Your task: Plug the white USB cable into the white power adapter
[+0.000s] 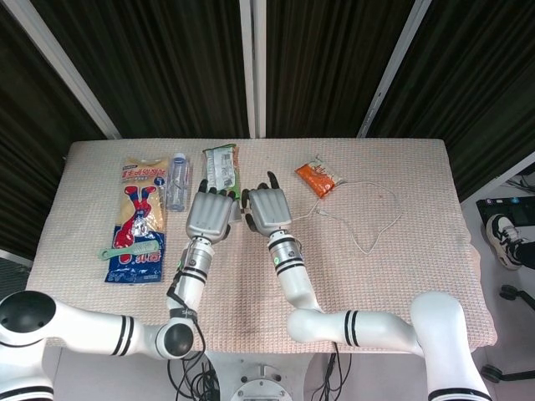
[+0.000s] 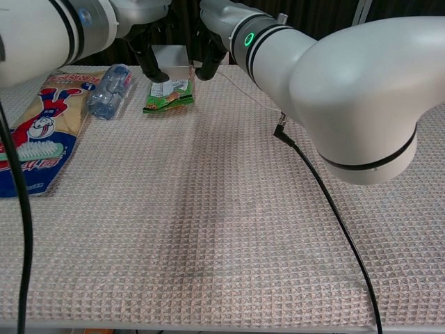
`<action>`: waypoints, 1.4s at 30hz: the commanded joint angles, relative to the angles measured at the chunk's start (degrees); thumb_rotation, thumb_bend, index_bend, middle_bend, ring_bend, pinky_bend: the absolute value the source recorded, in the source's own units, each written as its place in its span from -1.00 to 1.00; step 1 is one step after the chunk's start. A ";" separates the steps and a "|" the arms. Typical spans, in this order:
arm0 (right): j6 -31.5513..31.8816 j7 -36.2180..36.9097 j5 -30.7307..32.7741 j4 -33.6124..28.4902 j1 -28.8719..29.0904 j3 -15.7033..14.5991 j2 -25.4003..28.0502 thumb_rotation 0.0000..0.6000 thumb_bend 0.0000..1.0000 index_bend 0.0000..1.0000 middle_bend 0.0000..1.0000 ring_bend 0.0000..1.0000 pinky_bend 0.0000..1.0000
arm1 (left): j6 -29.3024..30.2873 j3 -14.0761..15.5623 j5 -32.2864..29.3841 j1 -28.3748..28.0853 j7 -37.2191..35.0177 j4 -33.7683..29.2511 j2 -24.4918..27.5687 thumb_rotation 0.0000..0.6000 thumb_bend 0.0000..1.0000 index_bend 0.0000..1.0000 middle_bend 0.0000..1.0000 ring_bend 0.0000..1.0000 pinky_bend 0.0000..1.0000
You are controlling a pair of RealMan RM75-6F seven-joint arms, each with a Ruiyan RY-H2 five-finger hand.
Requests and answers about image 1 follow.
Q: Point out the white slanted frame bar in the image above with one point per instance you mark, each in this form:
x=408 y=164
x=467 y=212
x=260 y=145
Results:
x=507 y=170

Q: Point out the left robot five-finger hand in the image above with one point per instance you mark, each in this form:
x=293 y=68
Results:
x=209 y=213

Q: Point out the white power adapter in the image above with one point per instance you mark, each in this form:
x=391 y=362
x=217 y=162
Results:
x=237 y=215

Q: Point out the orange snack packet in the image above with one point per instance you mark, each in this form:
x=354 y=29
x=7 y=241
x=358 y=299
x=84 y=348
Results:
x=319 y=177

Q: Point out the rubber gloves retail package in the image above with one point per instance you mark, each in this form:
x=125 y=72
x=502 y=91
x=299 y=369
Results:
x=140 y=196

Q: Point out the black chair caster leg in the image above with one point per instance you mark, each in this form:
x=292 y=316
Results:
x=495 y=374
x=512 y=292

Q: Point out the light green plastic comb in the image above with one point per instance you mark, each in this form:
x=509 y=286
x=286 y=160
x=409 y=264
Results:
x=138 y=250

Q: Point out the black trouser leg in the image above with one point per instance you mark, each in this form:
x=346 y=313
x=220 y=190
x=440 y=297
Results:
x=527 y=255

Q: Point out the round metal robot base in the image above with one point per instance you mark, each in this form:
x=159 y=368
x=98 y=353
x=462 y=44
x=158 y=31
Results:
x=261 y=386

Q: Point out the black pleated curtain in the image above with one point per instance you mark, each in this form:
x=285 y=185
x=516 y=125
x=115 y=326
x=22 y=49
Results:
x=326 y=62
x=25 y=146
x=468 y=75
x=159 y=62

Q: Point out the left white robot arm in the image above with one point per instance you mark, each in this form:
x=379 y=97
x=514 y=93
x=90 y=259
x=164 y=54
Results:
x=83 y=330

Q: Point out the pink white woven table cloth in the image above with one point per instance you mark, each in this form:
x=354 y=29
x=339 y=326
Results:
x=376 y=284

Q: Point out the black and white sneaker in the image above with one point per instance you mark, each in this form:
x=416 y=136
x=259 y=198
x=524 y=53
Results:
x=501 y=236

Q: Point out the white partition frame post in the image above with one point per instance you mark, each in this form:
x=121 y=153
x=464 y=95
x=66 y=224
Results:
x=395 y=62
x=253 y=62
x=63 y=62

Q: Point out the clear plastic water bottle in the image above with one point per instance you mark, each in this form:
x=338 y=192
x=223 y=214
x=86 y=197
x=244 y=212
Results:
x=179 y=184

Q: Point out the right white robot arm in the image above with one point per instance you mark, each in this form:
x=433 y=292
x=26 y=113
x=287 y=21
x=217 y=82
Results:
x=376 y=326

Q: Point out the green snack bag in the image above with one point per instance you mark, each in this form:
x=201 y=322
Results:
x=221 y=167

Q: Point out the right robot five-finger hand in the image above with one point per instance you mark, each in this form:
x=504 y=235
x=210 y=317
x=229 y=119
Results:
x=269 y=206

